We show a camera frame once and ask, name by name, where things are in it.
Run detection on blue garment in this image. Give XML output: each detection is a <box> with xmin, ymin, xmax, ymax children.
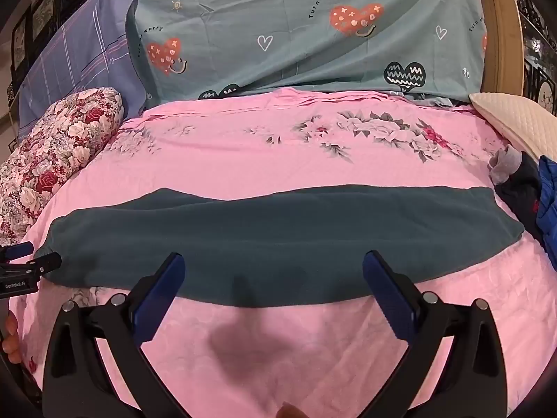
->
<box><xmin>535</xmin><ymin>154</ymin><xmax>557</xmax><ymax>271</ymax></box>

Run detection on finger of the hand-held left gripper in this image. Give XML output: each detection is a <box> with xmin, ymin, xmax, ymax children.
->
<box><xmin>0</xmin><ymin>241</ymin><xmax>34</xmax><ymax>259</ymax></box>
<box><xmin>26</xmin><ymin>251</ymin><xmax>62</xmax><ymax>278</ymax></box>

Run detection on grey cloth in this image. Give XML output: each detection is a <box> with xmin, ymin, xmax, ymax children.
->
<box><xmin>488</xmin><ymin>147</ymin><xmax>523</xmax><ymax>186</ymax></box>

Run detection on wooden headboard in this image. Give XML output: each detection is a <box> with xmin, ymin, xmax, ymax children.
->
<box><xmin>474</xmin><ymin>0</ymin><xmax>525</xmax><ymax>96</ymax></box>

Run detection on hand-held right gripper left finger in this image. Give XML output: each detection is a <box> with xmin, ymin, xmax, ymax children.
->
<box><xmin>41</xmin><ymin>251</ymin><xmax>192</xmax><ymax>418</ymax></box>

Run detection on red floral quilt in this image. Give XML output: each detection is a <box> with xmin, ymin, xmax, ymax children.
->
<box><xmin>0</xmin><ymin>87</ymin><xmax>125</xmax><ymax>247</ymax></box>

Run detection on person's left hand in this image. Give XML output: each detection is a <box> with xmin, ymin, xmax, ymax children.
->
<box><xmin>0</xmin><ymin>309</ymin><xmax>21</xmax><ymax>358</ymax></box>

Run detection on dark green pants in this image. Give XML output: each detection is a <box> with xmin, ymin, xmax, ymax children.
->
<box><xmin>34</xmin><ymin>185</ymin><xmax>525</xmax><ymax>308</ymax></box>

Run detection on pink floral bed sheet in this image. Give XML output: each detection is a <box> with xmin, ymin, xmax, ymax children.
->
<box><xmin>0</xmin><ymin>87</ymin><xmax>557</xmax><ymax>418</ymax></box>

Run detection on teal heart-print pillow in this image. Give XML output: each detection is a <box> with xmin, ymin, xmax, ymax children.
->
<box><xmin>104</xmin><ymin>0</ymin><xmax>488</xmax><ymax>103</ymax></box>

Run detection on navy garment with red print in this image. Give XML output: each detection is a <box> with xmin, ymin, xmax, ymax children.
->
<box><xmin>494</xmin><ymin>152</ymin><xmax>549</xmax><ymax>245</ymax></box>

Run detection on purple plaid pillow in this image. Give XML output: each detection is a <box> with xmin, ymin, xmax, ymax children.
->
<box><xmin>17</xmin><ymin>0</ymin><xmax>146</xmax><ymax>140</ymax></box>

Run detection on cream quilted pillow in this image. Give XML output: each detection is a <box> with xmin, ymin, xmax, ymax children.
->
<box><xmin>469</xmin><ymin>91</ymin><xmax>557</xmax><ymax>157</ymax></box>

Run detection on dark ornate panel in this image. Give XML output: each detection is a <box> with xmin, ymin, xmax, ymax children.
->
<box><xmin>518</xmin><ymin>0</ymin><xmax>557</xmax><ymax>116</ymax></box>

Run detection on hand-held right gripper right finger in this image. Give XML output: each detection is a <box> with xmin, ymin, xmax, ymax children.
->
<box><xmin>362</xmin><ymin>249</ymin><xmax>510</xmax><ymax>418</ymax></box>

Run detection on black picture frame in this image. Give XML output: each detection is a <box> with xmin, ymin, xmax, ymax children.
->
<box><xmin>11</xmin><ymin>20</ymin><xmax>30</xmax><ymax>75</ymax></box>
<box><xmin>28</xmin><ymin>0</ymin><xmax>60</xmax><ymax>42</ymax></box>

